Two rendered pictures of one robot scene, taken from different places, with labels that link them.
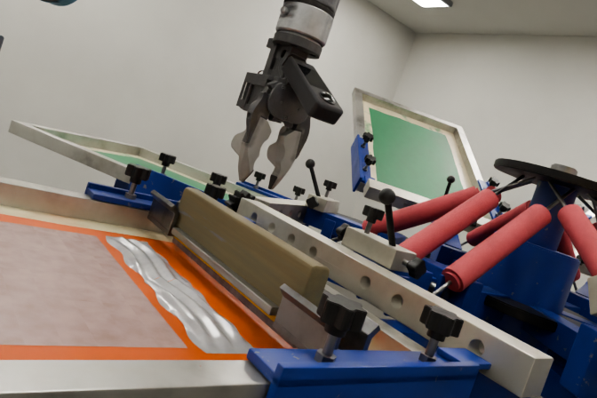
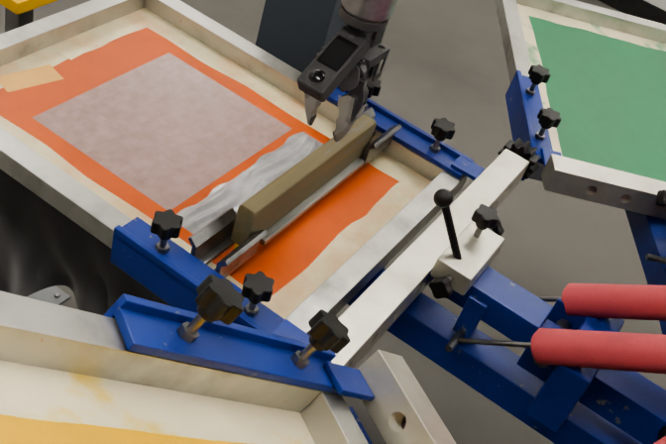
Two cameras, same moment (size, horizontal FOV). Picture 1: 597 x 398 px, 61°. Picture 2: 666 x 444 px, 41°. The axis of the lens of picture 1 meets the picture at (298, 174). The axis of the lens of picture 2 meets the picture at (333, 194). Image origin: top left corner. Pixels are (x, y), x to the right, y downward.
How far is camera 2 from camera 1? 1.21 m
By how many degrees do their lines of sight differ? 66
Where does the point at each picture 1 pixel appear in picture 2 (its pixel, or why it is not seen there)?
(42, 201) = (290, 87)
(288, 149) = (342, 111)
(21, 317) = (122, 152)
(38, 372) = (43, 166)
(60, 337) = (119, 168)
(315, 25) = (352, 2)
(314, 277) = (241, 212)
